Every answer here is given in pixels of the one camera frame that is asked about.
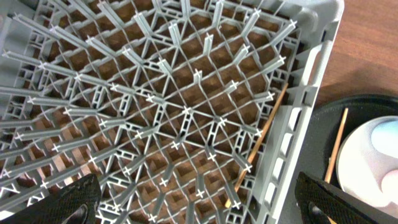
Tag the round black tray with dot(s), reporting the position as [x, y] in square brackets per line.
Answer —
[321, 134]

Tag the wooden chopstick on tray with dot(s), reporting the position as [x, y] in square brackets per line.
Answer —
[336, 147]

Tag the light blue cup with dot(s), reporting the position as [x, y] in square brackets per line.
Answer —
[384, 138]

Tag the grey dishwasher rack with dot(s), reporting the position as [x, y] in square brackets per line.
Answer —
[162, 100]

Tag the grey plate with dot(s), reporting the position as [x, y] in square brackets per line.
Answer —
[360, 168]

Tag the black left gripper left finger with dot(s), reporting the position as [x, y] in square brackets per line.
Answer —
[75, 203]

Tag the wooden chopstick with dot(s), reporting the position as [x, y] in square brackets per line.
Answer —
[336, 147]
[261, 137]

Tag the pink cup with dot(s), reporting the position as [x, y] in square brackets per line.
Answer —
[389, 186]

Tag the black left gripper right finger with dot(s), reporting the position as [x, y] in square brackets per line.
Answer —
[321, 202]

